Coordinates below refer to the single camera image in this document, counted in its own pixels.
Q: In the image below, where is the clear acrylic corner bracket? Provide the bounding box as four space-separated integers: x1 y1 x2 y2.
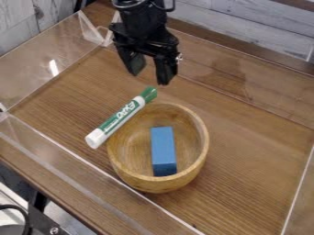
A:
78 11 112 48

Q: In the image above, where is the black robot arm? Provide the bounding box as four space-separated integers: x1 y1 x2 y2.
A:
110 0 182 85

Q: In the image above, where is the blue rectangular block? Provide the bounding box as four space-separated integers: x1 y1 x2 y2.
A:
150 127 176 176

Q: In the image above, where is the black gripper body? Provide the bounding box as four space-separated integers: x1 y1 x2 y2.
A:
108 5 184 64

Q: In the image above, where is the brown wooden bowl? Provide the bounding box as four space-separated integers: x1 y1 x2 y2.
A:
107 102 210 194

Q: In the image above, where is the black metal stand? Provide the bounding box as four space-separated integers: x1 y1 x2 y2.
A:
23 189 84 235

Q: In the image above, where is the green Expo marker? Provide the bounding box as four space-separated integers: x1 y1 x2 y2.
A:
84 86 158 149

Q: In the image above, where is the black cable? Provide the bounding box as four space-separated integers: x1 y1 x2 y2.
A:
0 204 32 235

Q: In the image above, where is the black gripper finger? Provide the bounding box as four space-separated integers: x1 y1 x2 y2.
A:
116 45 146 76
154 54 178 85

